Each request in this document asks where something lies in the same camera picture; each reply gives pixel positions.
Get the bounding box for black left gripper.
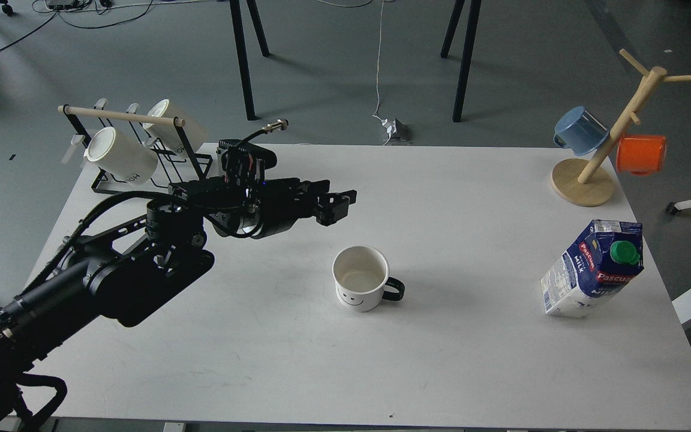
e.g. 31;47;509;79
205;139;357;239

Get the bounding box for white smiley mug black handle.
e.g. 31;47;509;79
332;245;405;312

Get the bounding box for blue white milk carton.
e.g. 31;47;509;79
540;219;644;318

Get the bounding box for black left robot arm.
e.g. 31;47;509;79
0;140;357;431

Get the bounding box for blue cup on tree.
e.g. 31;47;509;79
553;106;611;157

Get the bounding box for orange cup on tree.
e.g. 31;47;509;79
615;134;667;176

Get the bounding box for white mug rear on rack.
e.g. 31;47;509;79
143;98;209;154

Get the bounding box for white mug on rack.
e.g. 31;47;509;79
143;98;209;154
84;126;158;184

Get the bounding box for white mug front on rack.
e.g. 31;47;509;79
84;126;158;184

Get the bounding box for black table legs left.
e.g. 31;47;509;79
228;1;271;121

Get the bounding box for black table legs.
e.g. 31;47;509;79
440;1;482;123
228;1;271;121

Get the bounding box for black table legs right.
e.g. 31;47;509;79
440;1;482;123

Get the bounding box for wooden mug tree stand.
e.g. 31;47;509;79
549;49;691;207

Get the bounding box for white cable on floor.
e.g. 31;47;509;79
319;0;395;145

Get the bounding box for black wire mug rack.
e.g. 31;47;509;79
58;98;214;194

